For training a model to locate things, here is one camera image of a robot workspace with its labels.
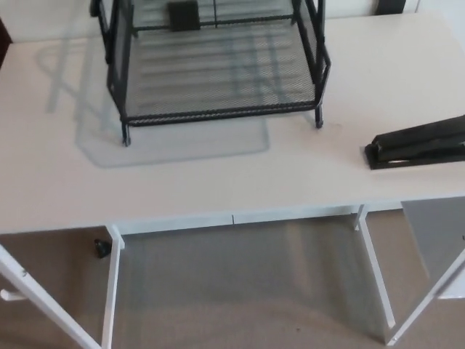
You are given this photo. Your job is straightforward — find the black stapler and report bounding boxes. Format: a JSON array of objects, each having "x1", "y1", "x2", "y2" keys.
[{"x1": 364, "y1": 115, "x2": 465, "y2": 172}]

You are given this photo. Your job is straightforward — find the white desk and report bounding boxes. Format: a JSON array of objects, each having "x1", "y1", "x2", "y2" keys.
[{"x1": 0, "y1": 9, "x2": 465, "y2": 349}]

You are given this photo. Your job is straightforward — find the black mesh file tray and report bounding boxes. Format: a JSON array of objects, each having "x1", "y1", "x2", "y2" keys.
[{"x1": 89, "y1": 0, "x2": 332, "y2": 148}]

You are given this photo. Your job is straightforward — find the small black floor object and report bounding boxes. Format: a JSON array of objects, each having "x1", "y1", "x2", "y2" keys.
[{"x1": 93, "y1": 238, "x2": 110, "y2": 260}]

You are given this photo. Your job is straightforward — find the small black box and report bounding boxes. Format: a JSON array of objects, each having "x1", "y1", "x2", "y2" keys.
[{"x1": 166, "y1": 0, "x2": 201, "y2": 31}]

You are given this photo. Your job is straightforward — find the dark chair back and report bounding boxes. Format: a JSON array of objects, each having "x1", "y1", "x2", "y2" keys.
[{"x1": 377, "y1": 0, "x2": 407, "y2": 16}]

